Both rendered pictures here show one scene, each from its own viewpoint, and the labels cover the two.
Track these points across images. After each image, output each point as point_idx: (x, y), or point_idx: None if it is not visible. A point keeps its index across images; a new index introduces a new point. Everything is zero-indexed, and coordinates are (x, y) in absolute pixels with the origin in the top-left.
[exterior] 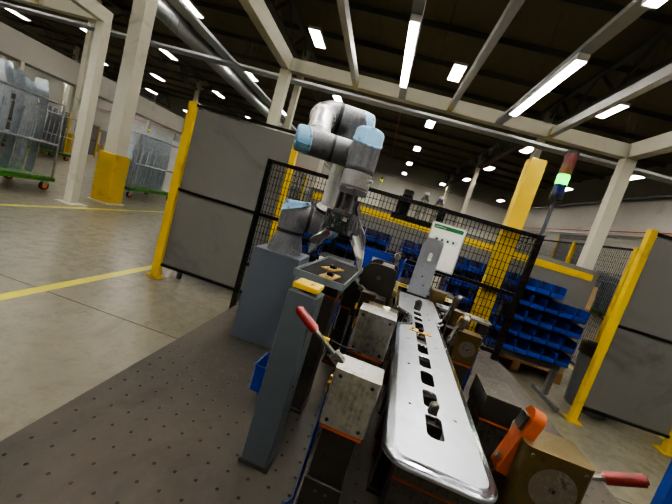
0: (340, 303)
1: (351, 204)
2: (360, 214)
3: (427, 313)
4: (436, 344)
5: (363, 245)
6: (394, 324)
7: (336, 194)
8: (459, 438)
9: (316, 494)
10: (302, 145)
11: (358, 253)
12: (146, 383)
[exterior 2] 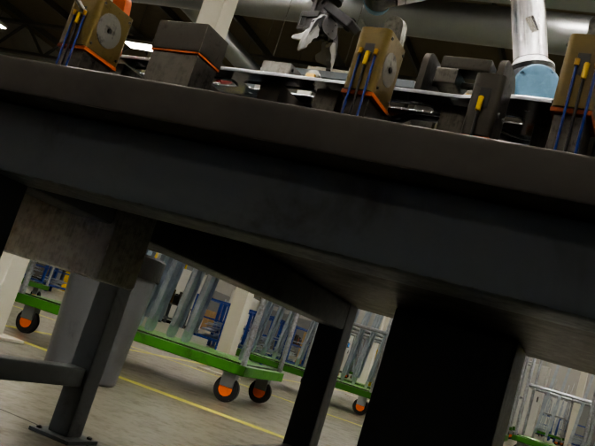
0: None
1: (312, 6)
2: (336, 11)
3: (544, 111)
4: (332, 85)
5: (309, 28)
6: (262, 64)
7: (513, 39)
8: (137, 62)
9: None
10: (365, 5)
11: (299, 36)
12: None
